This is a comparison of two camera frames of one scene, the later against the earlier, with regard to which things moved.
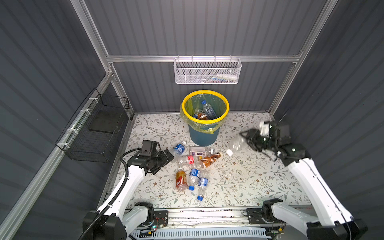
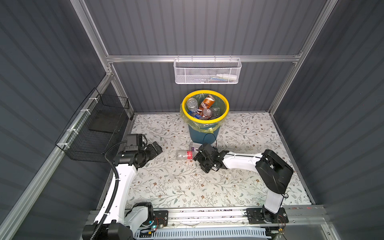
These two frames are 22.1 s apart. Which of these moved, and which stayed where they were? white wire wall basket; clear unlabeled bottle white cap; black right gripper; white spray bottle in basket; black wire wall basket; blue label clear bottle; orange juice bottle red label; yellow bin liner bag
Moved: blue label clear bottle; clear unlabeled bottle white cap; orange juice bottle red label; black right gripper
Stayed: white wire wall basket; black wire wall basket; yellow bin liner bag; white spray bottle in basket
